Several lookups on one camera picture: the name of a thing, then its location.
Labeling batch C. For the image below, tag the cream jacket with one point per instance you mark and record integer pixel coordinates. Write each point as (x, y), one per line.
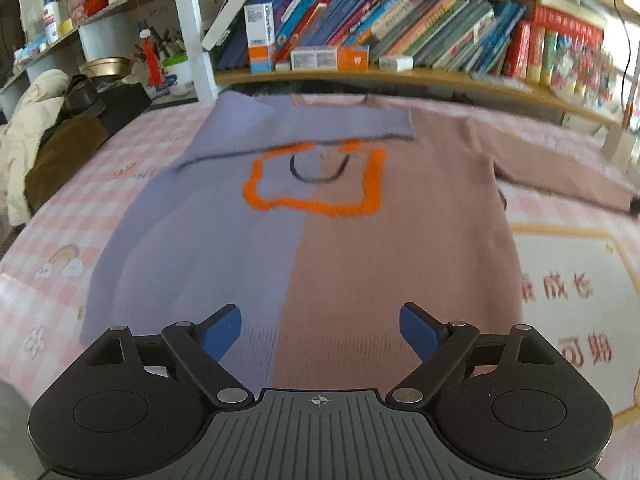
(30, 125)

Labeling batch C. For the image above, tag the white bottle with red label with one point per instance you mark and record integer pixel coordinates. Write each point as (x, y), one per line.
(52, 20)

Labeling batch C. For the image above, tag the red cup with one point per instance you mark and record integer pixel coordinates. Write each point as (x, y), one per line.
(96, 5)

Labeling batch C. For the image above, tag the gold round tin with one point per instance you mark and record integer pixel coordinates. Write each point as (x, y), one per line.
(105, 67)

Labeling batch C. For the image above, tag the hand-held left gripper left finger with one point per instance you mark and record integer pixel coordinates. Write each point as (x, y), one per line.
(220, 332)

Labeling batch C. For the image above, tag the red tassel ornament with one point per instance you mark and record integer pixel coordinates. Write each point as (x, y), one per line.
(152, 60)

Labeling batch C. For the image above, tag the black case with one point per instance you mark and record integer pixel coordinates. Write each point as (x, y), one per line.
(125, 105)

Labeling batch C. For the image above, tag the white jar with green lid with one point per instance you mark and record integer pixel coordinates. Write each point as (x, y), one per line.
(178, 77)

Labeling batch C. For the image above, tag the thick white leaning book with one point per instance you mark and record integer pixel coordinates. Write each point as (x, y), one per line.
(230, 12)

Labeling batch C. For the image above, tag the brown cloth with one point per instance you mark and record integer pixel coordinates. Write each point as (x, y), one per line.
(65, 160)

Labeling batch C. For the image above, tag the white charger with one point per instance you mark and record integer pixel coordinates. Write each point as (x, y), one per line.
(396, 63)

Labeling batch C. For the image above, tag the white shelving unit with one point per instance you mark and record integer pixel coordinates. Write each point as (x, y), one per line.
(192, 35)

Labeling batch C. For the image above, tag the row of colourful books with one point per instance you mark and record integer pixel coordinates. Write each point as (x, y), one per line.
(400, 20)

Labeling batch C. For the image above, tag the wooden shelf board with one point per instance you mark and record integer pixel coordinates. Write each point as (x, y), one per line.
(450, 85)

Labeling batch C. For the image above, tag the orange and white flat carton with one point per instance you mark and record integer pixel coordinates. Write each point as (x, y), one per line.
(330, 57)

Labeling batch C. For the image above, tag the thick red dictionary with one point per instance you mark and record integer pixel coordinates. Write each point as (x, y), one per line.
(570, 22)

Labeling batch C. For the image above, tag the colourful flower ornament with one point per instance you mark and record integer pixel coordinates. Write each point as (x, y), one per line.
(582, 75)

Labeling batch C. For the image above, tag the purple and brown sweater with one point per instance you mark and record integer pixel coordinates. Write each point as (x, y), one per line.
(350, 260)

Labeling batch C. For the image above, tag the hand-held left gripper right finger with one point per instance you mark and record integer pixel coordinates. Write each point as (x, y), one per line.
(420, 332)

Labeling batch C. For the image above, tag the white and orange upright carton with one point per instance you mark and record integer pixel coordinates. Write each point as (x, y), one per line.
(260, 35)

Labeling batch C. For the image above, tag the bunch of dark pens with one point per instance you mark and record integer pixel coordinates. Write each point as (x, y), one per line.
(167, 42)

